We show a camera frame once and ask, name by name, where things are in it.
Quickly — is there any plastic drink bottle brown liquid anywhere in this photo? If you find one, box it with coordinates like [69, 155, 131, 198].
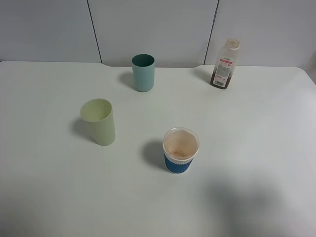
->
[210, 38, 240, 89]

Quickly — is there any clear cup with blue sleeve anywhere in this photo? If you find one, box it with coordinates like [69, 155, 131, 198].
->
[162, 127, 199, 174]

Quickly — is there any teal plastic cup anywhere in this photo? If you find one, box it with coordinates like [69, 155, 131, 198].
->
[132, 54, 155, 92]

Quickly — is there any light green plastic cup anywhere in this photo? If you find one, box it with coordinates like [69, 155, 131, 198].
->
[80, 98, 116, 146]

